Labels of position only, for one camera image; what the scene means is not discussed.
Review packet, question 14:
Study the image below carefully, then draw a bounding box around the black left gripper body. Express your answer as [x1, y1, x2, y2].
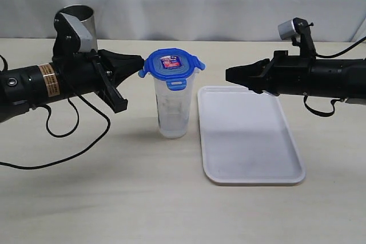
[51, 12, 128, 114]

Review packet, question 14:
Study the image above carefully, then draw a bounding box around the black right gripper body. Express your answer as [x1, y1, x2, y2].
[249, 18, 316, 95]

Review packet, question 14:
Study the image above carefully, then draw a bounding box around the blue plastic lid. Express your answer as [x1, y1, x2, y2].
[138, 48, 205, 91]

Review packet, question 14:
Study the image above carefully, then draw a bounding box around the stainless steel cup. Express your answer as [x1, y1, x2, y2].
[58, 4, 98, 51]

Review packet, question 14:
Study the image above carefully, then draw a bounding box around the clear plastic container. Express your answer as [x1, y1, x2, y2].
[154, 72, 196, 138]

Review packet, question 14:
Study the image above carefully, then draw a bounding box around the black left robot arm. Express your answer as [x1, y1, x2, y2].
[1, 13, 144, 122]

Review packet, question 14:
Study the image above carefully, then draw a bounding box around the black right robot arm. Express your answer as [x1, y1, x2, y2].
[225, 17, 365, 105]

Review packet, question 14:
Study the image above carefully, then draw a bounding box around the white plastic tray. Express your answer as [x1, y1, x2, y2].
[197, 86, 306, 186]

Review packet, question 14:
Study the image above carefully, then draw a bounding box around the white backdrop curtain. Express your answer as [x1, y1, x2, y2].
[1, 0, 365, 42]

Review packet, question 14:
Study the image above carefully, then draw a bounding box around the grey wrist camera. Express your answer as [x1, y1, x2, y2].
[277, 18, 299, 41]
[60, 13, 94, 53]

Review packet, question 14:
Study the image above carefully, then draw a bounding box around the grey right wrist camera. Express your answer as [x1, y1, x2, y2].
[277, 18, 299, 41]

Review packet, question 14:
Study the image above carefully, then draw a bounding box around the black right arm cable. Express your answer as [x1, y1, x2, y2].
[303, 34, 366, 118]

